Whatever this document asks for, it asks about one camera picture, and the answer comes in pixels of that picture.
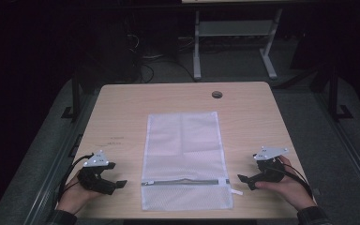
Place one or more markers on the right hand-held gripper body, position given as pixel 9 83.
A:
pixel 272 172

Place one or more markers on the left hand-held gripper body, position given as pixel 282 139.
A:
pixel 93 182

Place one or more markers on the white mesh laundry bag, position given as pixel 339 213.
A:
pixel 184 150

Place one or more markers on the person's left hand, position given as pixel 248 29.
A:
pixel 73 197

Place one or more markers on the person's right hand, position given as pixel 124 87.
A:
pixel 293 190

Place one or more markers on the black metal stand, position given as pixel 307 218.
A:
pixel 75 100
pixel 333 93

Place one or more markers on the aluminium rail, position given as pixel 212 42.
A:
pixel 347 140
pixel 42 200

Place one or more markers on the white metal desk frame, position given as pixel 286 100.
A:
pixel 235 28

